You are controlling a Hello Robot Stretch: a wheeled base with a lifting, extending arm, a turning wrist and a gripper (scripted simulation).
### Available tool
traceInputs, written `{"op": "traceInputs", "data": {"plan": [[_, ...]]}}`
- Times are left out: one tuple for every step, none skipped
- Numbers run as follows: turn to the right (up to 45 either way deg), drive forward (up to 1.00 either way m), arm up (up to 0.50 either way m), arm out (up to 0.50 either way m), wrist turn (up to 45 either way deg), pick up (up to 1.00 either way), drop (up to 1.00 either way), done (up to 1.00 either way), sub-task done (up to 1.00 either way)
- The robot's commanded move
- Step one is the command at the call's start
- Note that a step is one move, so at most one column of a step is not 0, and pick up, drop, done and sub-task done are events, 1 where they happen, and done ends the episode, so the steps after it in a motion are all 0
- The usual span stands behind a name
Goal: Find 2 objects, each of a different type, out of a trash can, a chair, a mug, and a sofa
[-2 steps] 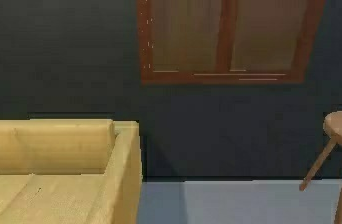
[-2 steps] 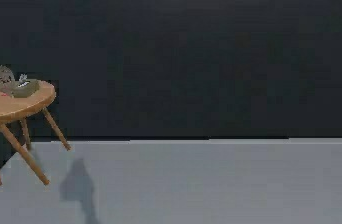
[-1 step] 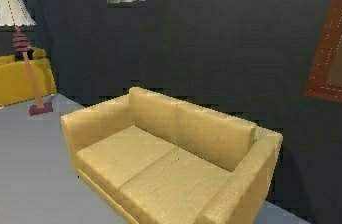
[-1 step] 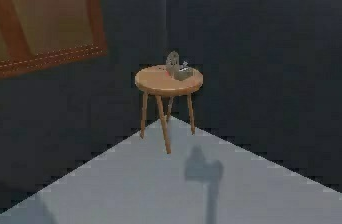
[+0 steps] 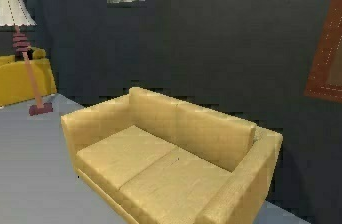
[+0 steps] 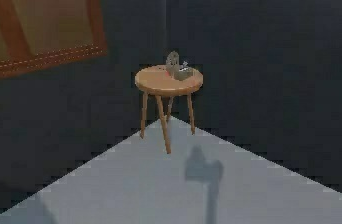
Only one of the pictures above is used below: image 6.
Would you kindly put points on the round wooden side table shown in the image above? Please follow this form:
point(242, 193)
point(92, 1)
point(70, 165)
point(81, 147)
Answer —
point(157, 83)

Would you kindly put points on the grey box with items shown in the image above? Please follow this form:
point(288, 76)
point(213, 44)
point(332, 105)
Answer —
point(183, 74)

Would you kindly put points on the grey statuette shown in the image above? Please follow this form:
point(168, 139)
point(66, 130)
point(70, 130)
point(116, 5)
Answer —
point(172, 61)

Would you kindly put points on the brown framed wall picture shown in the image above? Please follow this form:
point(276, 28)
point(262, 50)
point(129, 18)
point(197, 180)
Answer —
point(39, 33)

